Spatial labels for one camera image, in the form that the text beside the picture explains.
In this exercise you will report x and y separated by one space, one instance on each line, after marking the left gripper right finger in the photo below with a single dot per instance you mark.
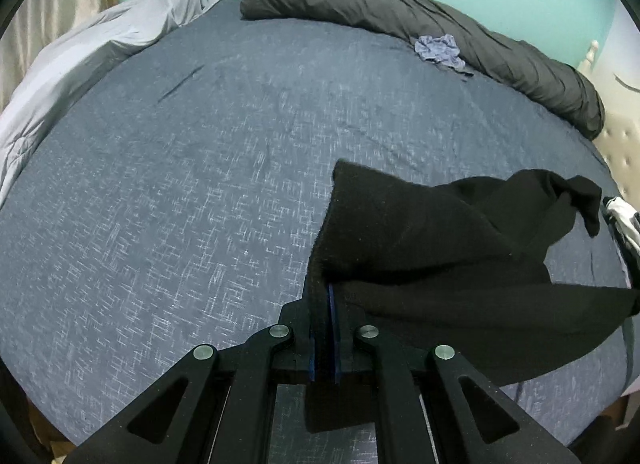
427 406

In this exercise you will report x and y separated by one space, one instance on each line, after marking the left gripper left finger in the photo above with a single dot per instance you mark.
212 406

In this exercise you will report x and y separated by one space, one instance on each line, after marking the blue patterned bed sheet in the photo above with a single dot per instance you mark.
176 203

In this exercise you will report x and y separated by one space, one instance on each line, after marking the white black folded garment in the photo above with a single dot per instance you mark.
624 219

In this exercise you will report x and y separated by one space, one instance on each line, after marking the cream tufted headboard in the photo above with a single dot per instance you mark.
618 142

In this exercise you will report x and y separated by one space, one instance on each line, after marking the small blue crumpled cloth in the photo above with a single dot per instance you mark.
441 50

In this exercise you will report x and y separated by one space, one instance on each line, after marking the light grey blanket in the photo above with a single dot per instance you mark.
67 68

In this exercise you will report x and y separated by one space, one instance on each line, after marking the dark grey rolled duvet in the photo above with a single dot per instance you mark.
557 86

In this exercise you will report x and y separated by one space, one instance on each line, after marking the striped beige curtain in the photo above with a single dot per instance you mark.
35 24

